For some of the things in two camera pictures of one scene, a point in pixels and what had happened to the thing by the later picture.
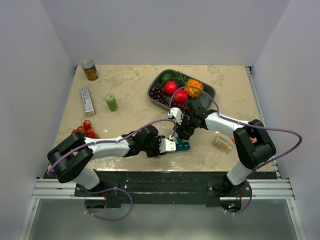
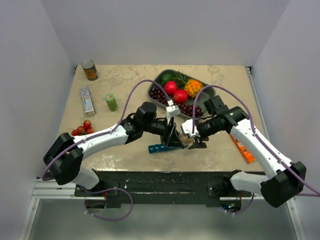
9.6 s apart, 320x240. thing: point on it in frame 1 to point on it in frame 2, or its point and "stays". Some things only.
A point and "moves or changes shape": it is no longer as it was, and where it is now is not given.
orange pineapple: x=192 y=92 stays
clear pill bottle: x=223 y=143 to x=186 y=141
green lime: x=166 y=77 stays
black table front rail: x=164 y=187 stays
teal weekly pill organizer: x=181 y=146 moves or changes shape
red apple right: x=180 y=96 stays
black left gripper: x=157 y=152 to x=170 y=130
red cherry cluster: x=87 y=129 stays
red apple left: x=170 y=87 stays
